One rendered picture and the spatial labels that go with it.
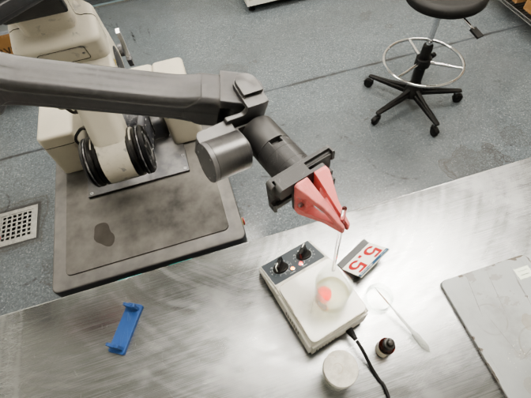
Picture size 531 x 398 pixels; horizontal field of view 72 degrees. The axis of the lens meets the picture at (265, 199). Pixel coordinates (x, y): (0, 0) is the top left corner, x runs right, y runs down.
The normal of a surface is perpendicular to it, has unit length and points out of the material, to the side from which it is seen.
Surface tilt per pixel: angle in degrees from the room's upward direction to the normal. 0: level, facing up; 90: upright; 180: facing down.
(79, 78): 20
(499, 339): 0
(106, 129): 64
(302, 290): 0
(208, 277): 0
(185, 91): 13
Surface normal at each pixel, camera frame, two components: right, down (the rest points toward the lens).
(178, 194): -0.07, -0.54
